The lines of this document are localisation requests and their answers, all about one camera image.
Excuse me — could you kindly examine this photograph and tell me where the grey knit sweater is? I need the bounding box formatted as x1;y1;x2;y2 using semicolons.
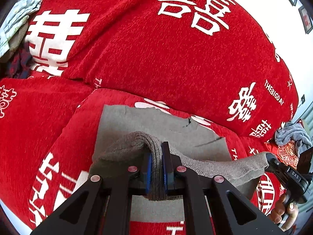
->
89;105;268;223

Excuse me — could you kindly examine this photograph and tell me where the person right hand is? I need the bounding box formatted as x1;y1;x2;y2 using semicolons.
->
267;193;299;232

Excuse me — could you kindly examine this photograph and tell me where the red embroidered pillow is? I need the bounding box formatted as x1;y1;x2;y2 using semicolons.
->
265;139;299;169

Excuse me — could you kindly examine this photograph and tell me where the grey blue towel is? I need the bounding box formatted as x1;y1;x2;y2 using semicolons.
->
274;121;312;158

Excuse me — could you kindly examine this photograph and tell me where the red wedding seat cover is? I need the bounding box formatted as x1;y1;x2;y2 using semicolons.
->
0;76;298;235

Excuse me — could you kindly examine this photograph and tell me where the red wedding back cushion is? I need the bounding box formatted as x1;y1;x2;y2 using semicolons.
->
26;0;298;141

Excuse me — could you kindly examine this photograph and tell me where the dark plaid garment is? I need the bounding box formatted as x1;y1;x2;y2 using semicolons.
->
5;48;32;79

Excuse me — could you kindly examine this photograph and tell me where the white green patterned cloth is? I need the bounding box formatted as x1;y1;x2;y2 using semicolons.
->
1;0;42;57

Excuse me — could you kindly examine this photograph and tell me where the framed wall picture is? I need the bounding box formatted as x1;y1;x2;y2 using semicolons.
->
298;6;313;34

